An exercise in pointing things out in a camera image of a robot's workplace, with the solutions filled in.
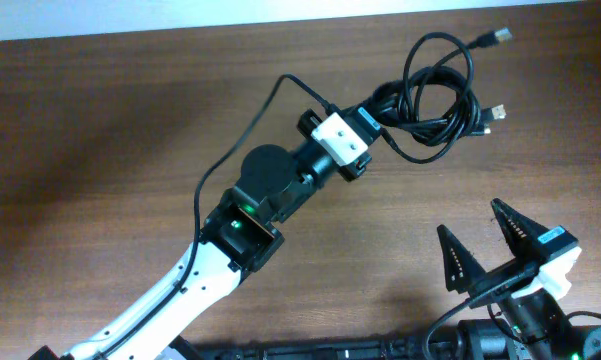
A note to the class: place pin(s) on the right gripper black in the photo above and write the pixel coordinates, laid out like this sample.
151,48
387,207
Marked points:
501,278

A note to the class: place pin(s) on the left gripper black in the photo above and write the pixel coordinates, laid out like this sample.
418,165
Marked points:
356,169

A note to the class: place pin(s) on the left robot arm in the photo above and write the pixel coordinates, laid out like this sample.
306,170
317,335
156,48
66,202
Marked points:
238,237

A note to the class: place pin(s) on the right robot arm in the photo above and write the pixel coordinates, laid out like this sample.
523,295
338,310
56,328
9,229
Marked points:
536,321

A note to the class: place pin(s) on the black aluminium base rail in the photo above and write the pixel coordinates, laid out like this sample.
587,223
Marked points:
470,339

